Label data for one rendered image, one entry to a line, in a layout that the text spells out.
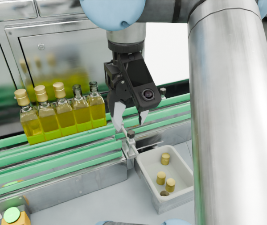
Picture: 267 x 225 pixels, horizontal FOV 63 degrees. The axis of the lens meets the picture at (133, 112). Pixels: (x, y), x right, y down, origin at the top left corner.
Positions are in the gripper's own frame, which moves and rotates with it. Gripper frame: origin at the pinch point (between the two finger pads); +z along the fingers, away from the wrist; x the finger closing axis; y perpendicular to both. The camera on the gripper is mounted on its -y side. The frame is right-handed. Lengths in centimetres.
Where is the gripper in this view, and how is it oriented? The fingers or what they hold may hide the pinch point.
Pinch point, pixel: (130, 125)
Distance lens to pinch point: 52.4
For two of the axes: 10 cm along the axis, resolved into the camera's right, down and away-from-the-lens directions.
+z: 0.0, 7.9, 6.1
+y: -3.9, -5.6, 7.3
